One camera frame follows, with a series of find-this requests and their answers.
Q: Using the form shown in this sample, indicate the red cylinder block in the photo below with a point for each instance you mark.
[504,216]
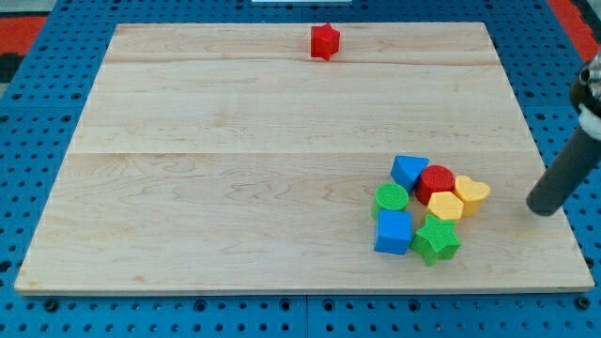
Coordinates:
[434,178]

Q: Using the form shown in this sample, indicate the blue triangle block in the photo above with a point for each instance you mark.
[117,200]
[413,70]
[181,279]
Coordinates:
[407,169]

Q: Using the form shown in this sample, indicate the wooden board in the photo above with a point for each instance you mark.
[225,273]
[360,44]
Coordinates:
[221,159]

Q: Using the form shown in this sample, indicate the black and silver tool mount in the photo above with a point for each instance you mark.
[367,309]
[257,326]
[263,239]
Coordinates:
[585,96]

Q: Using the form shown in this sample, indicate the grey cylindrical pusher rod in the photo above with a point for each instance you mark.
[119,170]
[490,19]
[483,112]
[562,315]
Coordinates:
[573,163]

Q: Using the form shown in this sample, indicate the green cylinder block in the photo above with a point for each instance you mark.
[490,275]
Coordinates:
[389,196]

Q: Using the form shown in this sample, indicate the yellow hexagon block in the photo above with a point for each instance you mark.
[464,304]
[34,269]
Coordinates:
[445,206]

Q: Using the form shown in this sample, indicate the red star block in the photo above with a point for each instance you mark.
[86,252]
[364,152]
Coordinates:
[324,41]

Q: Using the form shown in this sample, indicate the blue cube block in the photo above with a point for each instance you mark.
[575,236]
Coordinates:
[393,232]

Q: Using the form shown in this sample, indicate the yellow heart block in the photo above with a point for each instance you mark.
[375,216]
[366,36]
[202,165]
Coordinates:
[472,193]

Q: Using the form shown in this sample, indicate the green star block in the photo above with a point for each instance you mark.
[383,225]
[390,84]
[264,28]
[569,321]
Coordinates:
[435,240]

